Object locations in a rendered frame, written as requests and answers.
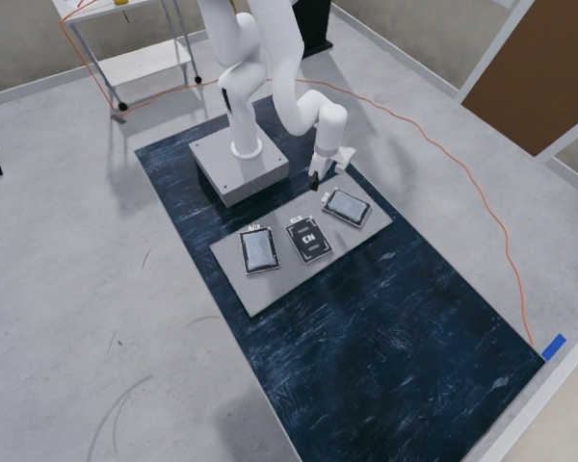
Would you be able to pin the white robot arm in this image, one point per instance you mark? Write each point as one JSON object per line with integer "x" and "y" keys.
{"x": 232, "y": 40}

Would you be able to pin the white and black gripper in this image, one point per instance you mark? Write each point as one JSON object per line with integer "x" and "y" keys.
{"x": 319, "y": 166}

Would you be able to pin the black rectangular frame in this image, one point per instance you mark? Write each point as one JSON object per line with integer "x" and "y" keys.
{"x": 273, "y": 266}

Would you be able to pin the black rectangular nest pad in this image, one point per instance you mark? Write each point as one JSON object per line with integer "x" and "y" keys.
{"x": 308, "y": 239}

